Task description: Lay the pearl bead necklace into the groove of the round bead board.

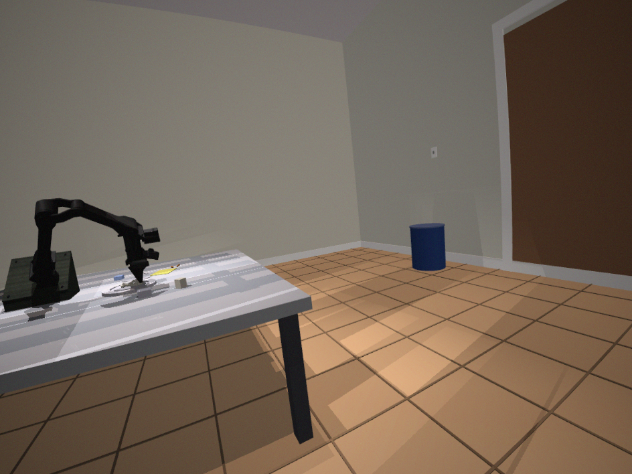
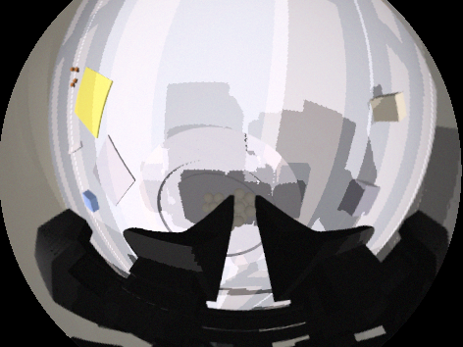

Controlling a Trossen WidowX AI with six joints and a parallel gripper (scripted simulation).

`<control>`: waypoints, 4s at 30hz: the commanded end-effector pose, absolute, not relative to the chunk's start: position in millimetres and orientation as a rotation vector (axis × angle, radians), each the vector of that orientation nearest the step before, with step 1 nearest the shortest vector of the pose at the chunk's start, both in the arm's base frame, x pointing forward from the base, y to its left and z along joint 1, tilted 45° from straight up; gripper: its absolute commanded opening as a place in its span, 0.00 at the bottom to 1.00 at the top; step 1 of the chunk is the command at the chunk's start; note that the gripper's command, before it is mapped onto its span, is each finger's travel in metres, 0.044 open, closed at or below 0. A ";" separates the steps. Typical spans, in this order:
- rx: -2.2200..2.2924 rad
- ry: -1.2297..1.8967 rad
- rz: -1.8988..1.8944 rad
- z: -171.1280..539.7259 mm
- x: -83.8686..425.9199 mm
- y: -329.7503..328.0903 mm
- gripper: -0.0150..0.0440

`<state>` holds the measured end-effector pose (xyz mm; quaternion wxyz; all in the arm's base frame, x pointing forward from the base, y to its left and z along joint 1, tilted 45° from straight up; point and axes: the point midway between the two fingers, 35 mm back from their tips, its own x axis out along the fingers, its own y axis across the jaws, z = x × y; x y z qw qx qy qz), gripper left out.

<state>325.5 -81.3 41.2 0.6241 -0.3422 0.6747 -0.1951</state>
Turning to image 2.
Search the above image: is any small blue block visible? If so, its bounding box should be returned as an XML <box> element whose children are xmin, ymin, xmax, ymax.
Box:
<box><xmin>82</xmin><ymin>190</ymin><xmax>99</xmax><ymax>213</ymax></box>

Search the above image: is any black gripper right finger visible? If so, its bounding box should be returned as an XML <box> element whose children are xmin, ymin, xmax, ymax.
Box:
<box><xmin>255</xmin><ymin>194</ymin><xmax>376</xmax><ymax>302</ymax></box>

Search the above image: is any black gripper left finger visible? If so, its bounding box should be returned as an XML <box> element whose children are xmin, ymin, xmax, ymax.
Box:
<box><xmin>123</xmin><ymin>196</ymin><xmax>234</xmax><ymax>302</ymax></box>

